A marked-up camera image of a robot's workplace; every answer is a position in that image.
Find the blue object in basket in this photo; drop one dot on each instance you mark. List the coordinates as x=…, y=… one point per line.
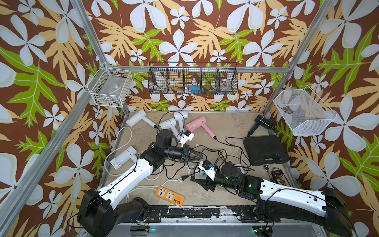
x=195, y=90

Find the white hair dryer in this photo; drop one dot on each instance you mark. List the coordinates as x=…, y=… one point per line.
x=180, y=118
x=171, y=125
x=140, y=116
x=129, y=154

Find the white wire basket left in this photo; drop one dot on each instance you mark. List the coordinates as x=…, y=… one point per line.
x=109, y=87

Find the black plastic tool case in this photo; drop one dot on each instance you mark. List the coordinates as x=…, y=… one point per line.
x=265, y=150

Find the black hair dryer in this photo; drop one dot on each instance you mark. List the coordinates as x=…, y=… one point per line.
x=260, y=120

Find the metal clip in basket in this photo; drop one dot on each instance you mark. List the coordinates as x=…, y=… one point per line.
x=287, y=110

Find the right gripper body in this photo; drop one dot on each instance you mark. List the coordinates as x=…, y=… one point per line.
x=220, y=179

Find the ratchet wrench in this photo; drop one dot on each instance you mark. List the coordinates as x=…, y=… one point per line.
x=266, y=168

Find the white mesh basket right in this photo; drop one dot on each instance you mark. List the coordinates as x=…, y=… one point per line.
x=311, y=114

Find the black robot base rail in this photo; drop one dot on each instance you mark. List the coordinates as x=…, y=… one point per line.
x=242, y=213

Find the white hair dryer near left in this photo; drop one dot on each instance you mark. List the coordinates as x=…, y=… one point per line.
x=129, y=154

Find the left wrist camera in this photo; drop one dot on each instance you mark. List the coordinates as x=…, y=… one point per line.
x=185, y=137

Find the pink hair dryer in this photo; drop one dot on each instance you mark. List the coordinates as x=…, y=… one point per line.
x=200, y=122

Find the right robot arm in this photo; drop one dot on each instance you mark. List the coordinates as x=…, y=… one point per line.
x=275, y=202

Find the black wire basket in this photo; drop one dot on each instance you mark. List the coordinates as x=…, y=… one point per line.
x=178, y=77

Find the white hair dryer far left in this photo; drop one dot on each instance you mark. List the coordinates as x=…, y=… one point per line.
x=140, y=116

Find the orange power strip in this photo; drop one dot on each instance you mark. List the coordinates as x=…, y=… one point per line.
x=170, y=196

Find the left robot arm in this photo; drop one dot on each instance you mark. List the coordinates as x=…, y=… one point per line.
x=101, y=210

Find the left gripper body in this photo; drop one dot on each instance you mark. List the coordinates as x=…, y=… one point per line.
x=177, y=153

